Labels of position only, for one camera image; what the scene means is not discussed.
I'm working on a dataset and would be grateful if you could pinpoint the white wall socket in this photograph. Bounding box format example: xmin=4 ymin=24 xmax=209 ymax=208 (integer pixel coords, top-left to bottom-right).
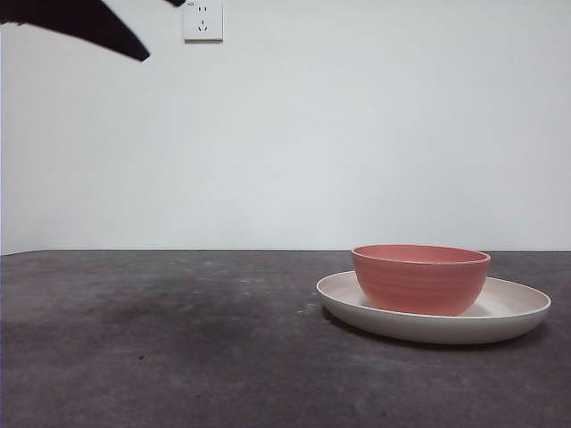
xmin=184 ymin=0 xmax=224 ymax=45

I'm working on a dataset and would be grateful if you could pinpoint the white round plate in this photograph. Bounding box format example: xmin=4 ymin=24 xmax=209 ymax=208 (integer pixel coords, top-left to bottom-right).
xmin=316 ymin=269 xmax=552 ymax=346

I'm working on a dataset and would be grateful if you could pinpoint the red ribbed bowl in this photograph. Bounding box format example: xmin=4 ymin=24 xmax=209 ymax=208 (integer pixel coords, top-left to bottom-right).
xmin=351 ymin=243 xmax=492 ymax=317

